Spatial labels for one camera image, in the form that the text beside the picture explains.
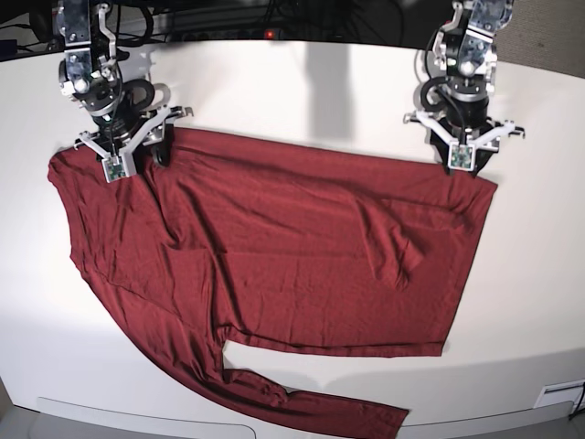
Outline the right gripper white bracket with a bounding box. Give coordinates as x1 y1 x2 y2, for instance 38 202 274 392
74 105 193 177

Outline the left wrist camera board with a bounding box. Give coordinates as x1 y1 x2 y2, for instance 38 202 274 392
447 143 476 172

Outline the black power strip red light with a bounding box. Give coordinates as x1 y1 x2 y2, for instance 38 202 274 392
177 27 285 41

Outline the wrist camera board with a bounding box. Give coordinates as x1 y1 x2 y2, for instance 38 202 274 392
447 143 476 172
101 155 126 183

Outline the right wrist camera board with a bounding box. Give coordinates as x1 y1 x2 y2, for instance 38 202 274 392
101 155 126 183

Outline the dark red long-sleeve shirt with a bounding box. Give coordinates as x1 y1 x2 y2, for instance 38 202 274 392
48 129 496 438

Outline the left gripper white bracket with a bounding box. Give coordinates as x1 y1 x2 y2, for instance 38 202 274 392
403 111 526 177

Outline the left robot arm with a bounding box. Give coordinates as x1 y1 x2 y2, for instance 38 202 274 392
404 0 526 177

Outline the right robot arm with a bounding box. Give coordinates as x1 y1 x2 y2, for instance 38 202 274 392
57 1 186 182

